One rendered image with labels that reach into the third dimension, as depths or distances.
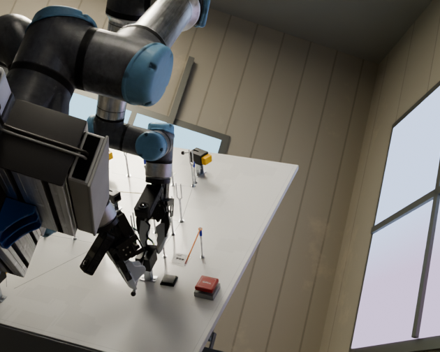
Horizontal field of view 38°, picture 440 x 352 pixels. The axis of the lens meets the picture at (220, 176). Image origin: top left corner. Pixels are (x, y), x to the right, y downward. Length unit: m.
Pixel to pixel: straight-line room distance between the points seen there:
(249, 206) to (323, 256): 2.07
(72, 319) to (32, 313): 0.11
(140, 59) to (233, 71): 3.29
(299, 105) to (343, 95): 0.34
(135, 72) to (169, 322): 0.77
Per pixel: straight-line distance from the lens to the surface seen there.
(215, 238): 1.93
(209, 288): 1.70
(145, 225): 1.79
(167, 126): 1.74
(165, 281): 1.78
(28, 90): 1.11
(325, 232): 4.15
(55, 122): 0.79
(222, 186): 2.18
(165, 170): 1.75
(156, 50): 1.13
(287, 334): 3.97
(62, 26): 1.17
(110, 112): 1.64
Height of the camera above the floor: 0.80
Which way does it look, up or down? 20 degrees up
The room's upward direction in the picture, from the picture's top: 16 degrees clockwise
